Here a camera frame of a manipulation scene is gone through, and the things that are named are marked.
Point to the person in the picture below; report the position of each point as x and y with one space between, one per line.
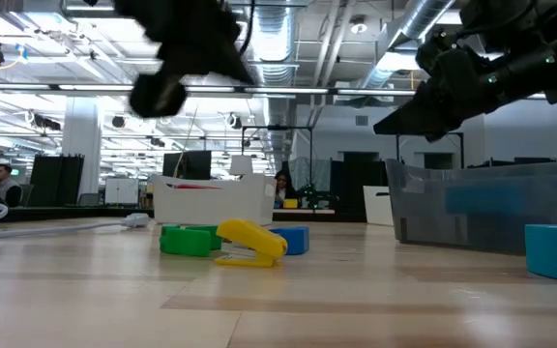
283 186
4 186

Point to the yellow mini stapler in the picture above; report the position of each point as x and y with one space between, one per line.
252 237

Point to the blue mini stapler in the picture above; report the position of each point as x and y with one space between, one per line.
298 240

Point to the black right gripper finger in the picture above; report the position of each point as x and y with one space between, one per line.
414 118
445 126

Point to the grey translucent plastic bin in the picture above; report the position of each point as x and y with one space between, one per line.
419 212

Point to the white cabinet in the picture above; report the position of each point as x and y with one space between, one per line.
121 191

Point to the green potted plant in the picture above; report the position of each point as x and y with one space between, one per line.
319 195

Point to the green mini stapler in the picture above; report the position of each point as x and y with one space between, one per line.
186 241

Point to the black partition panel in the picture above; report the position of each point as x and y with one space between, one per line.
56 181

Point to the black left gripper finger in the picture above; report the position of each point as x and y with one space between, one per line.
239 67

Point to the black computer monitor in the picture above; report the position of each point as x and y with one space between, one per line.
191 164

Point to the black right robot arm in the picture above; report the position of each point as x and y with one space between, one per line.
549 29

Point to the black metal table frame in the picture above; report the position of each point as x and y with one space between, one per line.
66 213

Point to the small white plastic bin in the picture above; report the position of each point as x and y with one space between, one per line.
377 208

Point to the yellow box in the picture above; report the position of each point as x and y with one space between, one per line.
290 203

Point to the large white plastic bin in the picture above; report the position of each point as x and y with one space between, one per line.
211 208

